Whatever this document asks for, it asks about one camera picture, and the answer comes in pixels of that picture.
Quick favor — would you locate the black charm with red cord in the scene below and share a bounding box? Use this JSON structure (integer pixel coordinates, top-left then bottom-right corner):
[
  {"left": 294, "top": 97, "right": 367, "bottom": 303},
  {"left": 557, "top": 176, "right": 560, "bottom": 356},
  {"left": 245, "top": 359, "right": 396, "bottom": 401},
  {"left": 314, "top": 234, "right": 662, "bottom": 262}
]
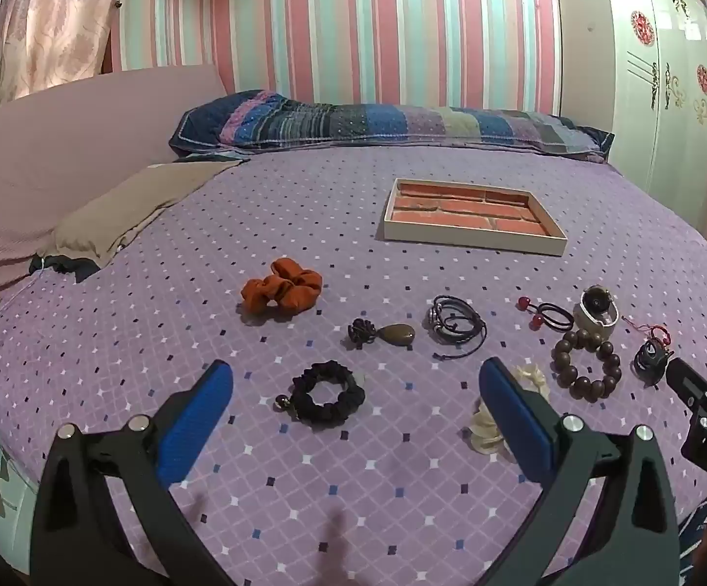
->
[{"left": 621, "top": 315, "right": 677, "bottom": 387}]

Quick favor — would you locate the blue patterned cloth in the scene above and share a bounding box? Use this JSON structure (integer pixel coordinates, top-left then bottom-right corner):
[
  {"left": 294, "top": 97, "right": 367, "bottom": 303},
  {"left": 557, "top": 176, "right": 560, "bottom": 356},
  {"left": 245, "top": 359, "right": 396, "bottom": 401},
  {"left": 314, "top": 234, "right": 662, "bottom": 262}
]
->
[{"left": 677, "top": 497, "right": 707, "bottom": 563}]

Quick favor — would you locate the wooden bead bracelet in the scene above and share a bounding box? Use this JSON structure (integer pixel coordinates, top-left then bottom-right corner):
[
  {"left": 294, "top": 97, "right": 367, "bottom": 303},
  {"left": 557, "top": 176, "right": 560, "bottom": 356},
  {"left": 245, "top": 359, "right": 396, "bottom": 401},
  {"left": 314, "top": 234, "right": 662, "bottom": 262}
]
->
[{"left": 552, "top": 328, "right": 623, "bottom": 402}]

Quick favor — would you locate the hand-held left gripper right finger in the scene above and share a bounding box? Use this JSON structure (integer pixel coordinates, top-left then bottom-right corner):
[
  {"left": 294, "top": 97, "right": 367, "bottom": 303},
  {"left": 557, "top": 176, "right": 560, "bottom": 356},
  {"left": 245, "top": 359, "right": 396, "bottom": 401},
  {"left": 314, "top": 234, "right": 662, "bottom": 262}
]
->
[{"left": 478, "top": 357, "right": 681, "bottom": 586}]

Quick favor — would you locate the beige cloth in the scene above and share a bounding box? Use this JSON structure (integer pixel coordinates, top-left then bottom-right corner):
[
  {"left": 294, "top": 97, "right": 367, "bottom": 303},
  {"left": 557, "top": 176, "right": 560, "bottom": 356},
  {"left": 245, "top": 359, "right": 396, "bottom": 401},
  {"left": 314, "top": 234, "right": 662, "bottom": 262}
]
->
[{"left": 53, "top": 159, "right": 250, "bottom": 268}]

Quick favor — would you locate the pink padded headboard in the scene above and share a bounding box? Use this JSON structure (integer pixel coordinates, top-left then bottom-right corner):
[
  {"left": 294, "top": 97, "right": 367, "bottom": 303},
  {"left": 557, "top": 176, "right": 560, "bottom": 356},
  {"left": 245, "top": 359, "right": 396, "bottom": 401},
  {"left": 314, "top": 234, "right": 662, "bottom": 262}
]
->
[{"left": 0, "top": 63, "right": 226, "bottom": 331}]

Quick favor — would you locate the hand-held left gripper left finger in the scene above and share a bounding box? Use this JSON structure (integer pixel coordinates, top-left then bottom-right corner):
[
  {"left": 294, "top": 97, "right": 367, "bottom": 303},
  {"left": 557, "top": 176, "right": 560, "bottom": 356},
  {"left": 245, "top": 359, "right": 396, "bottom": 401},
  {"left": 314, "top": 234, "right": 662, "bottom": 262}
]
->
[{"left": 29, "top": 360, "right": 250, "bottom": 586}]

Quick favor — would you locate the cream flower scrunchie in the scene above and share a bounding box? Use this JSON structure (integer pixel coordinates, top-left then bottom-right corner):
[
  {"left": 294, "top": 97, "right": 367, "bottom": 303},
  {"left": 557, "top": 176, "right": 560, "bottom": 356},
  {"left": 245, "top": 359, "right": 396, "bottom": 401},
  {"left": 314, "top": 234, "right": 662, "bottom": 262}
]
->
[{"left": 468, "top": 363, "right": 551, "bottom": 456}]

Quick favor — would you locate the orange scrunchie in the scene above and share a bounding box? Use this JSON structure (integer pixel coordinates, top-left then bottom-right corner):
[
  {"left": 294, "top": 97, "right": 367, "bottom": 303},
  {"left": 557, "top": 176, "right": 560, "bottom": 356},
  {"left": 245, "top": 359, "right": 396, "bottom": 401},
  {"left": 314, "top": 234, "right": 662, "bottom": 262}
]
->
[{"left": 240, "top": 259, "right": 324, "bottom": 317}]

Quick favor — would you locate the brick pattern tray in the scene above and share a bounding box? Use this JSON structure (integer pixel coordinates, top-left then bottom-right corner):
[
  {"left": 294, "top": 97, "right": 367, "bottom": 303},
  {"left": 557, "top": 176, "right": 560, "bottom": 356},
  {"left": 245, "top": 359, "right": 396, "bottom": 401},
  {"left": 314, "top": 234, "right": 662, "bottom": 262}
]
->
[{"left": 376, "top": 177, "right": 568, "bottom": 257}]

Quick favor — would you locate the dark cloth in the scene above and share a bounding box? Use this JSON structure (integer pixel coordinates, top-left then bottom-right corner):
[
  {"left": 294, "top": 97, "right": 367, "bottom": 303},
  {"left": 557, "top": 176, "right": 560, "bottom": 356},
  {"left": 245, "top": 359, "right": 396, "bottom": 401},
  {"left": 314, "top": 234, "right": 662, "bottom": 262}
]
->
[{"left": 29, "top": 255, "right": 101, "bottom": 283}]

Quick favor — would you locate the pink floral curtain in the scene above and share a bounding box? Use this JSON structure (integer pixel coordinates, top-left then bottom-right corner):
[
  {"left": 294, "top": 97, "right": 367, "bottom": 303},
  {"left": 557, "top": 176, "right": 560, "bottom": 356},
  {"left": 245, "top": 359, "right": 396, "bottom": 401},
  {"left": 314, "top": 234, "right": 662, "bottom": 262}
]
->
[{"left": 0, "top": 0, "right": 131, "bottom": 114}]

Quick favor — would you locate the red bead black hair tie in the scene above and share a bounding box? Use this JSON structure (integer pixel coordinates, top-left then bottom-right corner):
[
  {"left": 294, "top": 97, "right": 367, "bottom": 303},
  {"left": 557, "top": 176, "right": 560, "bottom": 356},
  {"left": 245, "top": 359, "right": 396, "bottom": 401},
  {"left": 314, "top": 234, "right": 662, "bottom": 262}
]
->
[{"left": 516, "top": 296, "right": 575, "bottom": 332}]

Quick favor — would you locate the small cream round box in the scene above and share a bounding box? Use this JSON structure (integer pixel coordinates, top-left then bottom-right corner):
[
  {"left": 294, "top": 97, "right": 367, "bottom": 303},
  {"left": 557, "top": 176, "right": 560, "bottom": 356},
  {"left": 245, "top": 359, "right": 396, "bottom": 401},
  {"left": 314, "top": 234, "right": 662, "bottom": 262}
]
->
[{"left": 575, "top": 285, "right": 622, "bottom": 336}]

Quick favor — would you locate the white wardrobe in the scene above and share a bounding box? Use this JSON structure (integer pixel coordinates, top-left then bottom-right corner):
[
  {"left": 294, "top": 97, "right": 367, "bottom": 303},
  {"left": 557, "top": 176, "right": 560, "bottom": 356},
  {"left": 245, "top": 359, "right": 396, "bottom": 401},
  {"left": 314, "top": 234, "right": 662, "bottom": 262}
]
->
[{"left": 603, "top": 0, "right": 707, "bottom": 239}]

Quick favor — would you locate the patchwork pillow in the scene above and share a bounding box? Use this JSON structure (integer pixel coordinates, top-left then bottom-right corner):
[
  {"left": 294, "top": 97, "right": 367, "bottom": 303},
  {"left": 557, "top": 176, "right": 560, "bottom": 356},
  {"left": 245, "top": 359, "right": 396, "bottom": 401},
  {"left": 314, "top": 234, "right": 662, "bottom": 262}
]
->
[{"left": 168, "top": 90, "right": 616, "bottom": 164}]

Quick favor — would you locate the brown teardrop pendant clip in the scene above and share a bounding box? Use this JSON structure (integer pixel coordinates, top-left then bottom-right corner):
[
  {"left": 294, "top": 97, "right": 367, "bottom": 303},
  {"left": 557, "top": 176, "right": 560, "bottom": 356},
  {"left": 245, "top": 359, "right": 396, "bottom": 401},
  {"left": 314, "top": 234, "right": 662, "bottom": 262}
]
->
[{"left": 347, "top": 318, "right": 416, "bottom": 348}]

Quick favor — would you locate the black scrunchie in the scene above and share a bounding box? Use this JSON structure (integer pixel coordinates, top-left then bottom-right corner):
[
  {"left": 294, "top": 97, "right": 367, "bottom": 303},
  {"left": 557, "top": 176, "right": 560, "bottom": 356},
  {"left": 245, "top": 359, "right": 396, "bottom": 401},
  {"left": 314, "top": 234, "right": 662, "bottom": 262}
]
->
[{"left": 277, "top": 360, "right": 367, "bottom": 428}]

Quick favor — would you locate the black cord bracelet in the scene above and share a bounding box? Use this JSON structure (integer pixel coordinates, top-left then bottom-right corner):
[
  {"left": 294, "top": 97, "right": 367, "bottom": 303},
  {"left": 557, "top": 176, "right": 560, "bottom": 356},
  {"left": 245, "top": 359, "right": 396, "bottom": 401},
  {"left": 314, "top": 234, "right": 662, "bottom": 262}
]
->
[{"left": 428, "top": 294, "right": 489, "bottom": 360}]

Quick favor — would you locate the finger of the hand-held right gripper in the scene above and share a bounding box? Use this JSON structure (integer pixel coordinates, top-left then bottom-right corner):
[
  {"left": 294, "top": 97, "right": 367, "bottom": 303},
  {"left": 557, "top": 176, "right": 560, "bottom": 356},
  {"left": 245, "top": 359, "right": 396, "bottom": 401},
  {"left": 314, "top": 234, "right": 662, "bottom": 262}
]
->
[{"left": 665, "top": 357, "right": 707, "bottom": 411}]

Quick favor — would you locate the purple dotted bedsheet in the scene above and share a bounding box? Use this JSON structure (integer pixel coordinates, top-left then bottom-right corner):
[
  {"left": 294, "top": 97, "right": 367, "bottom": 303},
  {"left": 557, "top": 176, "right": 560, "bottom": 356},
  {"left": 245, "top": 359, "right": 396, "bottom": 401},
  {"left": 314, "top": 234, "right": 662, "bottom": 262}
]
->
[{"left": 0, "top": 149, "right": 707, "bottom": 586}]

